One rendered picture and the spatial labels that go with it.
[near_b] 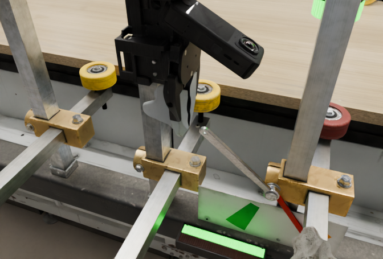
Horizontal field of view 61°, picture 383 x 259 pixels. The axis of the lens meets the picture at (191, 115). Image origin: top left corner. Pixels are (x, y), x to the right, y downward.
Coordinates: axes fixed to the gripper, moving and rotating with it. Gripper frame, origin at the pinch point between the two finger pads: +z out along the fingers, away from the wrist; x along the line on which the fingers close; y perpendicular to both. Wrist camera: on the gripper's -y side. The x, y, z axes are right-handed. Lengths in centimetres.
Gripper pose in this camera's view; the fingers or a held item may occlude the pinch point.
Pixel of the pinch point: (186, 128)
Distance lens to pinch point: 46.0
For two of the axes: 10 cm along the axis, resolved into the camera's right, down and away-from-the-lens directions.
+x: -3.4, 5.6, -7.5
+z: 0.0, 8.0, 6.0
